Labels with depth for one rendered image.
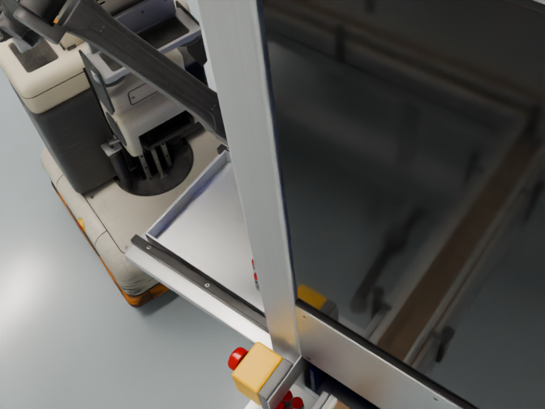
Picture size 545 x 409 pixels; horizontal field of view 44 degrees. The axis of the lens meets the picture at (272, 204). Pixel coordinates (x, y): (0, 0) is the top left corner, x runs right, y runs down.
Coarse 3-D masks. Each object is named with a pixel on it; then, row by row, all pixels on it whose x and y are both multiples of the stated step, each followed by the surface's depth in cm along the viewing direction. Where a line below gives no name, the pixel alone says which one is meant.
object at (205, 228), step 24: (216, 168) 148; (192, 192) 145; (216, 192) 146; (168, 216) 141; (192, 216) 143; (216, 216) 143; (240, 216) 142; (168, 240) 140; (192, 240) 140; (216, 240) 139; (240, 240) 139; (192, 264) 133; (216, 264) 136; (240, 264) 136; (240, 288) 132; (264, 312) 126
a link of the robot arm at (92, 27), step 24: (72, 0) 98; (96, 0) 96; (24, 24) 96; (48, 24) 94; (72, 24) 95; (96, 24) 96; (120, 24) 98; (120, 48) 99; (144, 48) 100; (144, 72) 101; (168, 72) 103; (168, 96) 106; (192, 96) 105; (216, 96) 107; (216, 120) 108
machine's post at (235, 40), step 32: (224, 0) 53; (256, 0) 52; (224, 32) 56; (256, 32) 54; (224, 64) 60; (256, 64) 57; (224, 96) 64; (256, 96) 60; (256, 128) 65; (256, 160) 69; (256, 192) 75; (256, 224) 81; (288, 224) 78; (256, 256) 89; (288, 256) 84; (288, 288) 90; (288, 320) 100; (288, 352) 112
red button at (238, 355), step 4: (240, 348) 112; (232, 352) 111; (236, 352) 111; (240, 352) 111; (244, 352) 111; (232, 356) 111; (236, 356) 110; (240, 356) 110; (244, 356) 111; (228, 360) 111; (232, 360) 111; (236, 360) 110; (240, 360) 111; (228, 364) 111; (232, 364) 111; (236, 364) 110; (232, 368) 111
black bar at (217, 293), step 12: (132, 240) 139; (144, 240) 138; (156, 252) 137; (168, 264) 135; (180, 264) 135; (192, 276) 133; (204, 288) 131; (216, 288) 131; (228, 300) 129; (240, 312) 128; (252, 312) 127; (264, 324) 126
